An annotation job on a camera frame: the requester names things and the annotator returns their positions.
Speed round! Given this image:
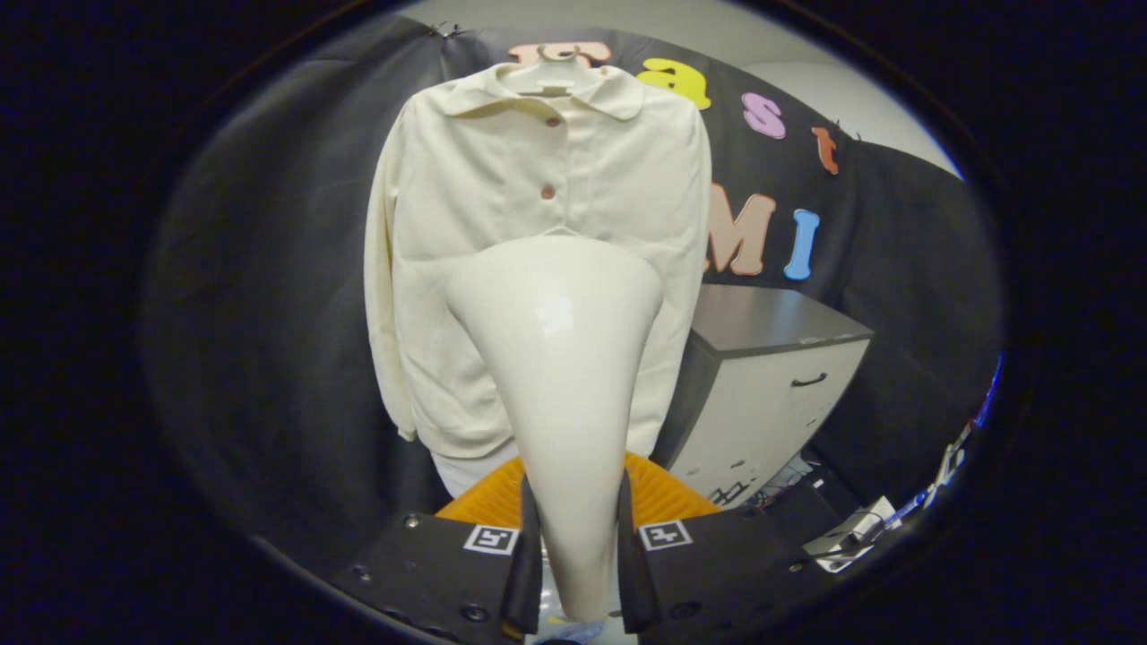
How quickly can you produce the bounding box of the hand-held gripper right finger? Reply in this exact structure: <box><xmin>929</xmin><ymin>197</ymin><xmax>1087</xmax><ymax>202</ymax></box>
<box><xmin>617</xmin><ymin>452</ymin><xmax>839</xmax><ymax>635</ymax></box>

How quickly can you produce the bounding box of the white clothes hanger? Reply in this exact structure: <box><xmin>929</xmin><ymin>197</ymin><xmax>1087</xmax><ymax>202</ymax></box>
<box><xmin>499</xmin><ymin>43</ymin><xmax>603</xmax><ymax>98</ymax></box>

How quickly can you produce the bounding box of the black box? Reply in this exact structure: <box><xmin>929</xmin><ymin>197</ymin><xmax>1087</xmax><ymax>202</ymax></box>
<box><xmin>802</xmin><ymin>466</ymin><xmax>866</xmax><ymax>522</ymax></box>

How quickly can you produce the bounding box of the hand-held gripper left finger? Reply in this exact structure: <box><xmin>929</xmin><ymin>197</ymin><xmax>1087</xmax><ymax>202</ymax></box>
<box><xmin>327</xmin><ymin>455</ymin><xmax>544</xmax><ymax>645</ymax></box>

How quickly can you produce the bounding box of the cream button shirt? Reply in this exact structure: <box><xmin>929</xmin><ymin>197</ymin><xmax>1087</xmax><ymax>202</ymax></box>
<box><xmin>363</xmin><ymin>61</ymin><xmax>713</xmax><ymax>460</ymax></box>

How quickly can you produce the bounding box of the white garment steamer head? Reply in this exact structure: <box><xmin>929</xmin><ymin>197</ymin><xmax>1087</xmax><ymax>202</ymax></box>
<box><xmin>445</xmin><ymin>235</ymin><xmax>665</xmax><ymax>624</ymax></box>

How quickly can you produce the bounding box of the white ironing pad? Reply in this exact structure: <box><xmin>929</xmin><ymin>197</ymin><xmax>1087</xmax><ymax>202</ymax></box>
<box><xmin>430</xmin><ymin>445</ymin><xmax>660</xmax><ymax>499</ymax></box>

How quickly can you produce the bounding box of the grey cabinet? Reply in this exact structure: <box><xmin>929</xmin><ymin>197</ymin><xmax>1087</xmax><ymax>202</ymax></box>
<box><xmin>650</xmin><ymin>284</ymin><xmax>875</xmax><ymax>510</ymax></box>

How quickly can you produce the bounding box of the white box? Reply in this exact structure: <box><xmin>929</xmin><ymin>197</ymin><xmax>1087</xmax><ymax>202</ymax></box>
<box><xmin>802</xmin><ymin>495</ymin><xmax>897</xmax><ymax>574</ymax></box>

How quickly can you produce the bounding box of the tangle of thin cables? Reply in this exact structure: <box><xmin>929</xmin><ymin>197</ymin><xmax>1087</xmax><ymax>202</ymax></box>
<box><xmin>742</xmin><ymin>455</ymin><xmax>809</xmax><ymax>504</ymax></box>

